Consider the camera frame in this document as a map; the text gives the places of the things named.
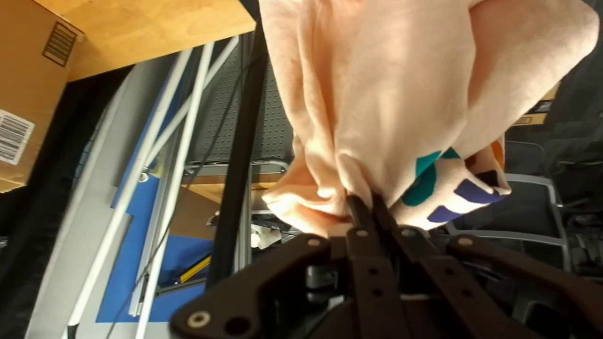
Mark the cardboard box with labels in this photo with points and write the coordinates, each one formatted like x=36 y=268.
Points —
x=36 y=53

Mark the peach shirt with teal print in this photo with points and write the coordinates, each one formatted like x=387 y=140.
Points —
x=404 y=102

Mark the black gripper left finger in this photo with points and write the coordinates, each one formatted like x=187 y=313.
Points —
x=375 y=294

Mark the black vertical pole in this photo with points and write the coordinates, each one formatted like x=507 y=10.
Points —
x=223 y=256

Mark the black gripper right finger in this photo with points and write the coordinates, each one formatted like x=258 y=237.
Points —
x=464 y=266

